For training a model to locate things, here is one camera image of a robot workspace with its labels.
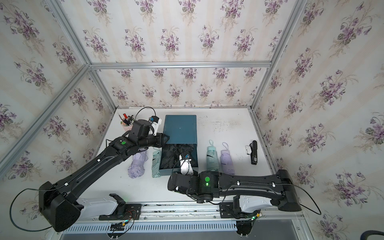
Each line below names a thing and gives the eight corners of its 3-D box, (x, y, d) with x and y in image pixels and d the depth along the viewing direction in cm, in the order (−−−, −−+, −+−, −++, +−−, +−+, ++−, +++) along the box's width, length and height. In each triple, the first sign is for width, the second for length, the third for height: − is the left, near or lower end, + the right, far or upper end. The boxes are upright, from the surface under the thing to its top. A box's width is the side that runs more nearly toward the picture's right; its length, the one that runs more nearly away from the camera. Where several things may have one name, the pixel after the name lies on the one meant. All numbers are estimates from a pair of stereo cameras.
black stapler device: (249, 163, 91) (252, 160, 88) (249, 143, 101) (252, 139, 97) (255, 165, 91) (258, 161, 87) (254, 144, 100) (257, 140, 97)
